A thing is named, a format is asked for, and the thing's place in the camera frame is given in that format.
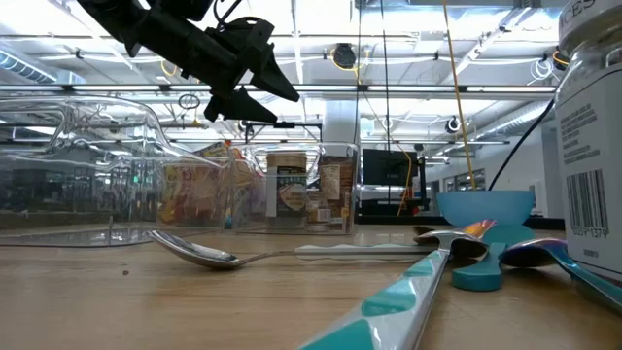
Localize clear plastic bin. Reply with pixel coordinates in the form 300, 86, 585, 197
155, 139, 268, 230
231, 141, 360, 237
0, 93, 232, 248

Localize iridescent rainbow spoon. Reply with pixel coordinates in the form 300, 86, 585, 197
461, 218, 498, 242
499, 236, 622, 315

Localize thin black hanging cable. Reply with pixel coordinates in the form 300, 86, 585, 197
356, 0, 364, 140

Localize white lid spice jar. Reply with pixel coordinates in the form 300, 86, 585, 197
555, 0, 622, 283

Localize tan lid spice jar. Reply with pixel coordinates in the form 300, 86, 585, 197
265, 152, 309, 230

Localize black office monitor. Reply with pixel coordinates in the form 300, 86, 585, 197
362, 148, 420, 187

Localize long black arm cable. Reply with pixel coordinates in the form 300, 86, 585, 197
487, 98, 559, 192

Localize blue plastic bowl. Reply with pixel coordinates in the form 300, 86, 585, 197
435, 189, 536, 229

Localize long yellow cable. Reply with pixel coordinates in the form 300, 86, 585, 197
440, 0, 477, 191

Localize silver spoon teal patterned handle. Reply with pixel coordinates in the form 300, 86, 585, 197
296, 229, 491, 350
147, 228, 441, 272

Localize long ceiling light bar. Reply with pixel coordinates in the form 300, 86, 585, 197
0, 83, 558, 94

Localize black ceiling-hung device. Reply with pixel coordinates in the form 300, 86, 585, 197
550, 46, 570, 69
331, 42, 359, 71

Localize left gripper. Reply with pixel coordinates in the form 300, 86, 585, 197
130, 14, 301, 124

